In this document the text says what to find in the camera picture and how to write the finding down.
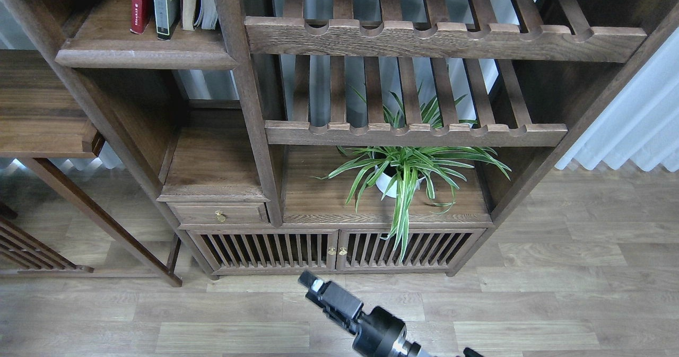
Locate dark wooden bookshelf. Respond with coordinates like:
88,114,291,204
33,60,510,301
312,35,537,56
2,0,677,277

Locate wooden side furniture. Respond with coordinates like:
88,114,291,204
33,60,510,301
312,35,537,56
0,158,184,289

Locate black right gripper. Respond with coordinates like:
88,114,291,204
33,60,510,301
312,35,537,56
298,271,408,356

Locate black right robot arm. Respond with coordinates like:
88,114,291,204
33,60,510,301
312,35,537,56
298,271,429,356

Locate white curtain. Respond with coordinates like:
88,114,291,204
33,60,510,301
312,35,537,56
556,31,678,172

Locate white plant pot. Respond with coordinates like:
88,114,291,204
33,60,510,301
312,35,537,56
376,166,425,198

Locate upright books on shelf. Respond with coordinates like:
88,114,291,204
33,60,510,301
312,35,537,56
181,0,218,31

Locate green spider plant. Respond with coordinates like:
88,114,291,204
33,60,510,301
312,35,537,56
315,84,512,259

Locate green and grey book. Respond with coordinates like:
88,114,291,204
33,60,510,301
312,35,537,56
154,0,180,40

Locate red cover book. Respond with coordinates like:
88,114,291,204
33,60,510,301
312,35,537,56
129,0,153,34

